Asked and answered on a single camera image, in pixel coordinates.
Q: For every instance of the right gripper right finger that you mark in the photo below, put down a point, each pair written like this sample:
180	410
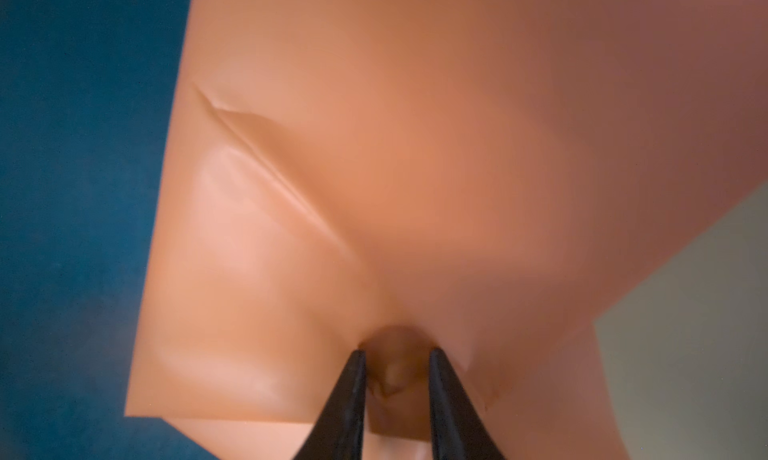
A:
457	432

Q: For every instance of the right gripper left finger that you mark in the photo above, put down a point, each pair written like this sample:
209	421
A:
338	432

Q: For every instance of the orange wrapping paper sheet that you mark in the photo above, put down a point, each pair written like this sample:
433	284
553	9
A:
486	176

